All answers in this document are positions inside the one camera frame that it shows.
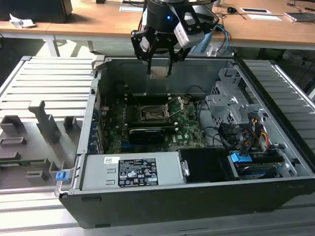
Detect yellow red black wire bundle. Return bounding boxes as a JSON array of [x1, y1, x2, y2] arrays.
[[240, 117, 271, 153]]

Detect black power supply label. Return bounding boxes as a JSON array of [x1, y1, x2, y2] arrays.
[[118, 158, 159, 187]]

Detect crumpled white paper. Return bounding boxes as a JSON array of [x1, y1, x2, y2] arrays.
[[9, 13, 37, 29]]

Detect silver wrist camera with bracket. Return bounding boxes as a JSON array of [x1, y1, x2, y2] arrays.
[[172, 3, 217, 48]]

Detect grey power supply unit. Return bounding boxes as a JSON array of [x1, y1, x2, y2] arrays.
[[80, 151, 188, 191]]

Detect silver bay latch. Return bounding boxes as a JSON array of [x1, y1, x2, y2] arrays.
[[180, 159, 190, 177]]

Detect black graphics card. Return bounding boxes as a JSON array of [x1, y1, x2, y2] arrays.
[[128, 126, 166, 145]]

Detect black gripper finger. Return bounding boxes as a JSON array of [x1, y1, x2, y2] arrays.
[[168, 48, 189, 76], [131, 31, 158, 75]]

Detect black RAM slot bank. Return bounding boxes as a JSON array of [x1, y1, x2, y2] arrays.
[[126, 92, 170, 107], [127, 120, 174, 131]]

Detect silver metal disk cage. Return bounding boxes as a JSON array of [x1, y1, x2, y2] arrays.
[[205, 67, 269, 128]]

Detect CPU socket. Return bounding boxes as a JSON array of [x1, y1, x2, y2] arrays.
[[139, 105, 170, 123]]

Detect black box on desk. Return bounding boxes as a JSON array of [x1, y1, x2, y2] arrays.
[[0, 0, 73, 24]]

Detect grey parts rack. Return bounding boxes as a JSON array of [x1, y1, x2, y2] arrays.
[[0, 99, 86, 190]]

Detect wooden office desk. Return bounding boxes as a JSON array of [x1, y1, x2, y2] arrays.
[[46, 0, 315, 51], [0, 21, 61, 57]]

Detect white code sticker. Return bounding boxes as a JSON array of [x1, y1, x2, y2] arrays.
[[103, 156, 121, 165]]

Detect metal socket cover frame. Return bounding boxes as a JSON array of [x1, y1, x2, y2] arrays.
[[163, 97, 185, 118]]

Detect white paper sheet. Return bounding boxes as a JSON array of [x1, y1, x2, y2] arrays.
[[247, 14, 283, 22]]

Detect black data cables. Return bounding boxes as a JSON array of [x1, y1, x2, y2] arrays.
[[196, 98, 241, 151]]

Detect green motherboard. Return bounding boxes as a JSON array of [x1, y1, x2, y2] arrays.
[[98, 94, 210, 154]]

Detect blue cables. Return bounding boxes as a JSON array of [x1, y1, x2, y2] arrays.
[[216, 24, 232, 53]]

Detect pale blue teach pendant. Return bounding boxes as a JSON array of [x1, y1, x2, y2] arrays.
[[190, 31, 214, 55]]

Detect black open PC case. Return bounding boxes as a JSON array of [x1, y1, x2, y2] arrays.
[[54, 56, 315, 229]]

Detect blue disk carrier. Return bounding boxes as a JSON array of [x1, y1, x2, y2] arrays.
[[230, 152, 253, 163]]

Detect grey notebook on desk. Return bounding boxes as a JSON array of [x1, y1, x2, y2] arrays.
[[284, 11, 315, 23]]

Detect green RAM stick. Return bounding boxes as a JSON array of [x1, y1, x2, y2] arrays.
[[0, 159, 46, 167]]

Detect white framed desk hatch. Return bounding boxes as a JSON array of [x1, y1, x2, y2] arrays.
[[240, 7, 272, 15], [119, 5, 145, 12]]

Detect black disk drive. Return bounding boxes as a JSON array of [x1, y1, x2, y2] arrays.
[[233, 161, 284, 177]]

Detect silver square CPU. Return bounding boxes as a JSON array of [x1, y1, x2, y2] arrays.
[[150, 66, 170, 79]]

